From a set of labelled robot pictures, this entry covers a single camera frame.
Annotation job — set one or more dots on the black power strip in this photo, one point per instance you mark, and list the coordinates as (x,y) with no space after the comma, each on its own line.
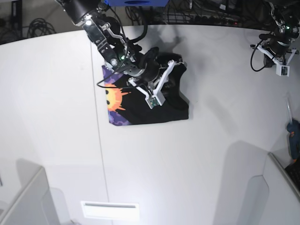
(217,21)

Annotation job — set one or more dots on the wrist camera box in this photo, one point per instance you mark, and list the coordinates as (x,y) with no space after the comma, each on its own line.
(155,100)
(282,70)

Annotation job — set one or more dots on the black T-shirt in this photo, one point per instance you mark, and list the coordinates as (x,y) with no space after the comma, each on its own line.
(131,102)

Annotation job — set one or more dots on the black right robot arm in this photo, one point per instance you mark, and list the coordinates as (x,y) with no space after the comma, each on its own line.
(107,33)

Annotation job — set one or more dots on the black keyboard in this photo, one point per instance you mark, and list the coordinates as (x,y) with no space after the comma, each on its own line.
(293,171)

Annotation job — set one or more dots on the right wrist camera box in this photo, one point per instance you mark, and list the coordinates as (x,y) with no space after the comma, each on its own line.
(155,100)

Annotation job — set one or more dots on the white left table divider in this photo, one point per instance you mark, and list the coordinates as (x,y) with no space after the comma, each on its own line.
(26,197)

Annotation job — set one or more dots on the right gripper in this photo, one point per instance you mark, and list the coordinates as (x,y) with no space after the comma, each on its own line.
(160,76)

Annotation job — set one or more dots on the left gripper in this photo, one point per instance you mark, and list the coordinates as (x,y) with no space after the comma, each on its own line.
(275,52)

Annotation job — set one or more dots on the blue plastic bin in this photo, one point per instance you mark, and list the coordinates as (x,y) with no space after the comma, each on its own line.
(142,3)

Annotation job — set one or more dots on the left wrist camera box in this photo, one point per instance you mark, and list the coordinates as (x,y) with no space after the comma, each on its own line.
(282,70)

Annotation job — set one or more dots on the white right table divider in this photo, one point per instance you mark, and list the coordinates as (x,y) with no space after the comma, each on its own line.
(255,189)

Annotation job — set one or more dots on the teal glue gun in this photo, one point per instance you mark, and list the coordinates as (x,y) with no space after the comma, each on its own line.
(293,128)

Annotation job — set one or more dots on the white table divider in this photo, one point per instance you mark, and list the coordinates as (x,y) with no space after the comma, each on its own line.
(26,197)
(255,189)

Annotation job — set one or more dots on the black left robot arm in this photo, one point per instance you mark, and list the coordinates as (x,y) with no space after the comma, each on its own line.
(286,21)

